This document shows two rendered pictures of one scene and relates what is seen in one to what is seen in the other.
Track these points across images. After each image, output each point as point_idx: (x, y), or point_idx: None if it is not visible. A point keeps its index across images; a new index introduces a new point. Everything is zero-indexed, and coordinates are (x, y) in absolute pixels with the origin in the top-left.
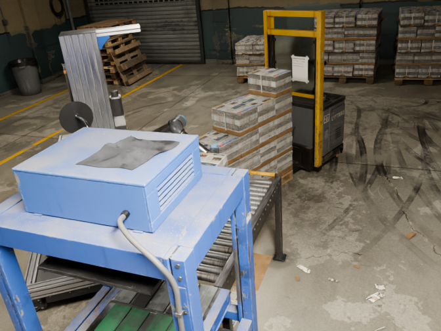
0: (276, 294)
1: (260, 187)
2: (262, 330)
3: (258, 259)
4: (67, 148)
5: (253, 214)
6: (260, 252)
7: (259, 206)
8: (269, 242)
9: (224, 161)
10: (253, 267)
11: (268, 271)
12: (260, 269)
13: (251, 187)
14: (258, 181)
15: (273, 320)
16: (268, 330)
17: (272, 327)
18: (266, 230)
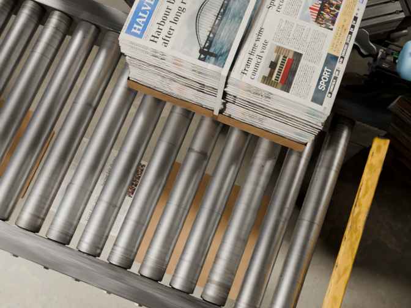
0: (111, 302)
1: (223, 274)
2: (7, 258)
3: (243, 270)
4: None
5: (27, 231)
6: (273, 277)
7: (77, 256)
8: (317, 305)
9: (285, 106)
10: None
11: (195, 289)
12: (204, 270)
13: (230, 234)
14: (284, 267)
15: (33, 287)
16: (7, 271)
17: (13, 282)
18: (370, 301)
